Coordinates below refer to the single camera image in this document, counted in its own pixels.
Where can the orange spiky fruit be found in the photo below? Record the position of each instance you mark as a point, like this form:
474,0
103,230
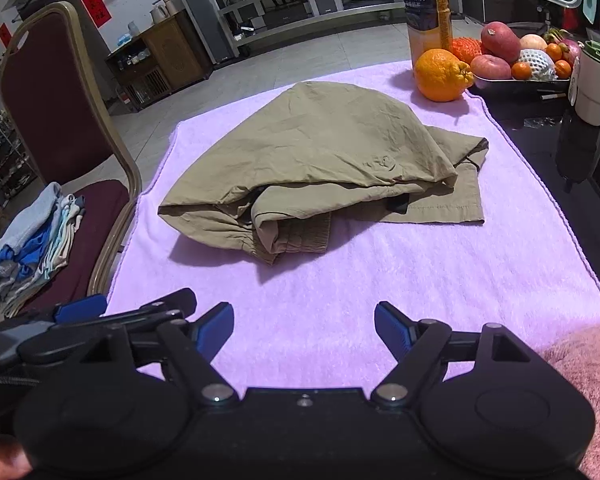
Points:
467,49

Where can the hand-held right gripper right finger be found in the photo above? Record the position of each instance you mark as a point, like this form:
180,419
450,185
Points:
392,330

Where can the white cup with green lid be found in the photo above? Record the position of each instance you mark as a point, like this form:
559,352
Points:
595,85

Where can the large orange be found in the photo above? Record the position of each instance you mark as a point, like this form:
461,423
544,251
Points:
440,76

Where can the wooden cabinet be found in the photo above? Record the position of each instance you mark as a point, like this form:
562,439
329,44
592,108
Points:
170,60

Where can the black audio equipment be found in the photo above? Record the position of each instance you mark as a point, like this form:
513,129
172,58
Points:
285,15

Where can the small tangerine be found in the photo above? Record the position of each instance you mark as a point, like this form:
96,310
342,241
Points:
563,69
553,52
521,71

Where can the khaki shorts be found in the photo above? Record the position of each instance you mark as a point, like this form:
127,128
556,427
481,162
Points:
320,135

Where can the metal fruit tray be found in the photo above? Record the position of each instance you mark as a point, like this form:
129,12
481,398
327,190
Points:
515,86

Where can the purple towel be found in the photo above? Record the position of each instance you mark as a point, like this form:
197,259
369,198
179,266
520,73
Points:
330,290

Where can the person's left hand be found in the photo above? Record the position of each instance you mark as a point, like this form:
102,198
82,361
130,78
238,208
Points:
0,457

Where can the pale apple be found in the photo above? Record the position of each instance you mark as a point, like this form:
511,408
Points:
532,41

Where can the pile of folded clothes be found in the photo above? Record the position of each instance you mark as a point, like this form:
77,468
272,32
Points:
27,250

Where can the small red wall banner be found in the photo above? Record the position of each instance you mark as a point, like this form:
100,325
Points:
5,35

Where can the person's right forearm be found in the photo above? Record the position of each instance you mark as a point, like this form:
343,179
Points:
587,375

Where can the white kettle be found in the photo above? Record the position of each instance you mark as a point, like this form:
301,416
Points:
160,10

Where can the pink dragon fruit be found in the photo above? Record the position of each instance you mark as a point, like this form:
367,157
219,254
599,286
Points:
571,50

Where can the long grey shelf unit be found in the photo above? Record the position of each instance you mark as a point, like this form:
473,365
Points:
330,15

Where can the orange juice bottle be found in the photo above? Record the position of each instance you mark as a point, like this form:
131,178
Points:
427,10

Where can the tall grey speaker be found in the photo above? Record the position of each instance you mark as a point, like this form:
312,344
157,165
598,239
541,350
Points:
205,15

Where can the maroon banquet chair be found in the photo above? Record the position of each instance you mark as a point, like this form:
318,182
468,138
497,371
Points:
45,90

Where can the metal storage rack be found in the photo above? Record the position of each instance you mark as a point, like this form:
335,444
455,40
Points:
5,160

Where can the fruit in white foam net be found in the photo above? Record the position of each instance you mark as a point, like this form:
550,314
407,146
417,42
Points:
537,64

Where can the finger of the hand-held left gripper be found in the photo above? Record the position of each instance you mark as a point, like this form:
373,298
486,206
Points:
155,307
80,307

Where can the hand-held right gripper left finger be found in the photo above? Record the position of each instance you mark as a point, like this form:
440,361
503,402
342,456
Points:
219,327

